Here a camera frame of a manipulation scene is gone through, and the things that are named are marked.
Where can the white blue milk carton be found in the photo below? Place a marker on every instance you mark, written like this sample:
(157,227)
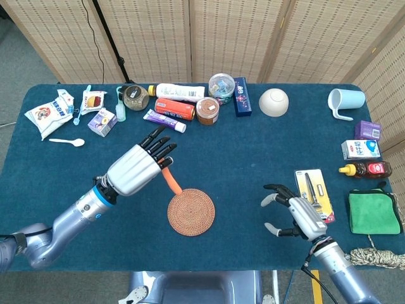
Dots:
(360,149)

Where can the brown jar clear lid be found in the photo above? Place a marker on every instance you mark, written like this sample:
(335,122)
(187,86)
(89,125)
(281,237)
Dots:
(207,114)

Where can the razor blister pack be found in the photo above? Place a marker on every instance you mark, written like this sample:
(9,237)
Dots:
(313,180)

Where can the dark blue carton box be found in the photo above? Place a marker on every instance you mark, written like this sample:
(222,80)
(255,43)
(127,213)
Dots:
(243,101)

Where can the orange carrot-like stick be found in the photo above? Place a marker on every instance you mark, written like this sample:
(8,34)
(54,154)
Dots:
(172,182)

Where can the white snack bag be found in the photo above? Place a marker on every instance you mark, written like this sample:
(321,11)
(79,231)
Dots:
(47,118)

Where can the purple drink carton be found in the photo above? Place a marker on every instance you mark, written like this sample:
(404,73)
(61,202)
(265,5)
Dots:
(101,123)

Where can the beige bowl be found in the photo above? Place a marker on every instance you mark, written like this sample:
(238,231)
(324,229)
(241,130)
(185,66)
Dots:
(273,103)

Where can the white bottle yellow cap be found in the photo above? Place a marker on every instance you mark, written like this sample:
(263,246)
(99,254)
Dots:
(177,92)

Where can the yellow floor tape strip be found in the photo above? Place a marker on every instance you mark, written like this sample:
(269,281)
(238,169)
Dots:
(316,291)

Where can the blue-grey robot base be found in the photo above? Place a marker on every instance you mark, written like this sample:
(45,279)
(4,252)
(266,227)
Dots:
(196,285)

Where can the green cloth black trim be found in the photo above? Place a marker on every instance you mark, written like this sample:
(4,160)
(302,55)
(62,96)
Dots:
(373,212)

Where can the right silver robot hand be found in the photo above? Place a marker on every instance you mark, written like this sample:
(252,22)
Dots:
(308,218)

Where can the round woven rattan coaster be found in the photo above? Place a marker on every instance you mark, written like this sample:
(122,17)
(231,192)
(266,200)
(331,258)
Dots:
(193,215)

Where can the orange drink can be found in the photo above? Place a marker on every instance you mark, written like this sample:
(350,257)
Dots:
(174,108)

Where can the white plastic spoon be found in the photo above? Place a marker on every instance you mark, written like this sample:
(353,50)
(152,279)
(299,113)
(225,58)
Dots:
(77,142)

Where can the pale green bottle brush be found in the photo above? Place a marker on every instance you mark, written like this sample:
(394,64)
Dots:
(120,111)

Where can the honey bottle yellow cap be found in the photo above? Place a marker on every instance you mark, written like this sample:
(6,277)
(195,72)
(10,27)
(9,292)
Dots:
(367,170)

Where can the black tripod pole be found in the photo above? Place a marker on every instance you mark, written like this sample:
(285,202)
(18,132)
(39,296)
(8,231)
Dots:
(110,42)

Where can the light blue mug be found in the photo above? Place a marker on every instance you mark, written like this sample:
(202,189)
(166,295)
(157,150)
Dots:
(348,99)

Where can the dark blue table cloth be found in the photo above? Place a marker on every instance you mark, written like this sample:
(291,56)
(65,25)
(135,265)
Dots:
(237,158)

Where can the bamboo screen panel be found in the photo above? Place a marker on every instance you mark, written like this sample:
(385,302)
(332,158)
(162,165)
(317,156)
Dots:
(234,38)
(386,79)
(57,35)
(329,38)
(148,38)

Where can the small purple box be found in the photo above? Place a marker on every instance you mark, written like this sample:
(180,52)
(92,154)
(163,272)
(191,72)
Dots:
(367,130)

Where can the white perforated metal plate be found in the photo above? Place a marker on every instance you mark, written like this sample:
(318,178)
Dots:
(137,294)
(268,299)

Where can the light blue toothbrush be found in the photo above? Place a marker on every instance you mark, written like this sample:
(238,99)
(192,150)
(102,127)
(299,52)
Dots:
(76,121)

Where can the clear jelly cup packet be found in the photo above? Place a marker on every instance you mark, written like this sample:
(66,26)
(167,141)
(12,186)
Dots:
(93,101)

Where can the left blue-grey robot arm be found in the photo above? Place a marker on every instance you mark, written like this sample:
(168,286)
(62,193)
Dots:
(72,212)

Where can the loose colourful binder clips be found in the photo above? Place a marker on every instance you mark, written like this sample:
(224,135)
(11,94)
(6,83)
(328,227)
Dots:
(225,100)

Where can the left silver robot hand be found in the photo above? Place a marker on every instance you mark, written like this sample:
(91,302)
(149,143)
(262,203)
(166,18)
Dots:
(133,169)

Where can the blue binder clip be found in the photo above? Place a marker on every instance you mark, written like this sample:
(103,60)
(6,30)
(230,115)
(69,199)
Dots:
(76,110)

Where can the dark round bowl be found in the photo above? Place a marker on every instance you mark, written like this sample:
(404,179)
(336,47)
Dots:
(136,98)

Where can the white table leg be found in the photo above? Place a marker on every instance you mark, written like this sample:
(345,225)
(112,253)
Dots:
(276,285)

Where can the purple toothpaste tube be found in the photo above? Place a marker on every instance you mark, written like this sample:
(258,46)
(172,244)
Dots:
(161,119)

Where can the clear round box of clips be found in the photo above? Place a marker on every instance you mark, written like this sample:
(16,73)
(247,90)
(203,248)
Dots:
(221,85)

